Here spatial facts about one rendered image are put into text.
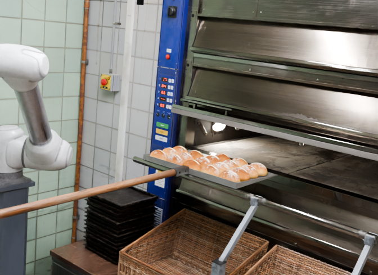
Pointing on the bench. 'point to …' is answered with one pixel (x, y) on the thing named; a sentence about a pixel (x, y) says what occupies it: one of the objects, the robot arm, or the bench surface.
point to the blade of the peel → (208, 174)
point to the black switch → (172, 12)
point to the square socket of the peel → (181, 170)
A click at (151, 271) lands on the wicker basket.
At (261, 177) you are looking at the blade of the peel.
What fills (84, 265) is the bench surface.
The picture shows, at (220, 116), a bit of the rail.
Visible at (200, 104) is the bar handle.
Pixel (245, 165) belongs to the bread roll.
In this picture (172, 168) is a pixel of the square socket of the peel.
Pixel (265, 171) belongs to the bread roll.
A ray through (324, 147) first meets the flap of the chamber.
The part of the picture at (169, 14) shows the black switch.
